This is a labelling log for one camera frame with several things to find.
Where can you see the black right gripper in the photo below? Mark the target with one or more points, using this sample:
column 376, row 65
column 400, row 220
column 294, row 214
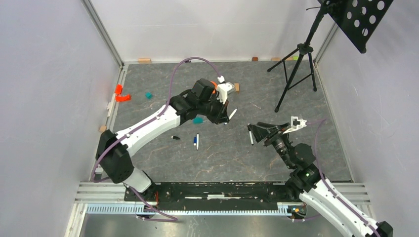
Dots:
column 261, row 131

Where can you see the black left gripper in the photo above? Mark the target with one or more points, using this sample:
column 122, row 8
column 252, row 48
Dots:
column 222, row 116

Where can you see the white pen black tip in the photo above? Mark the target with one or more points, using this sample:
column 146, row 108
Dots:
column 251, row 137

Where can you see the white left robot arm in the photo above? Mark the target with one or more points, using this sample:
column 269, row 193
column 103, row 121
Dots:
column 115, row 150

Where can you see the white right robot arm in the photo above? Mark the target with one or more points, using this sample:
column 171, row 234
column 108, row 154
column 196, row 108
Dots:
column 309, row 184

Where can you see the teal cube near pen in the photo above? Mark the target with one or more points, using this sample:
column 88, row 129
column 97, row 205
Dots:
column 197, row 120

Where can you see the orange arch block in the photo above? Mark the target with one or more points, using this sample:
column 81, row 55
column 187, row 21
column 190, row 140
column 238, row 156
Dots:
column 215, row 86

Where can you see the wooden block back right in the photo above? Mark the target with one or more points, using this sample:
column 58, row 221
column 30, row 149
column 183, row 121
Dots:
column 277, row 59

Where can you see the black tripod stand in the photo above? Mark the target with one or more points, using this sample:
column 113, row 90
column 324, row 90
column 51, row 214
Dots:
column 303, row 49

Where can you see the orange curved block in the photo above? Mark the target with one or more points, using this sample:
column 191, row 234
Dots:
column 122, row 98

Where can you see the orange block upright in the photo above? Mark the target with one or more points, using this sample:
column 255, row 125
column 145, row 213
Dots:
column 118, row 89

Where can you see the black perforated plate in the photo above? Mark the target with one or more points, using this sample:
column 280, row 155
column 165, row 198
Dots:
column 358, row 19

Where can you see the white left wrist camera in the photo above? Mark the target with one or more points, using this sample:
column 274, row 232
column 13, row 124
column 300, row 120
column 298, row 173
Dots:
column 223, row 90

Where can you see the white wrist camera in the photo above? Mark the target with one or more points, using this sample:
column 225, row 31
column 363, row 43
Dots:
column 223, row 90
column 296, row 124

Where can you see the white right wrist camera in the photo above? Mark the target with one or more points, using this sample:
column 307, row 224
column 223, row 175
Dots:
column 296, row 124

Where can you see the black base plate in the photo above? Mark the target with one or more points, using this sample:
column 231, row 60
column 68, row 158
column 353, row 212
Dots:
column 220, row 196

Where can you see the blue cable duct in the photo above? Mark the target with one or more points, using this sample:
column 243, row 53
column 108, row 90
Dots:
column 141, row 209

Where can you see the wooden block back wall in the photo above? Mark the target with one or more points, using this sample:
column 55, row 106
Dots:
column 144, row 61

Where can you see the aluminium frame rail left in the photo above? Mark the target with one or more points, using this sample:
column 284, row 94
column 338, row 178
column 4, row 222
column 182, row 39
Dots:
column 112, row 107

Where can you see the aluminium corner post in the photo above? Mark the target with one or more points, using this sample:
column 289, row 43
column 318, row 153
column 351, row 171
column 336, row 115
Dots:
column 102, row 31

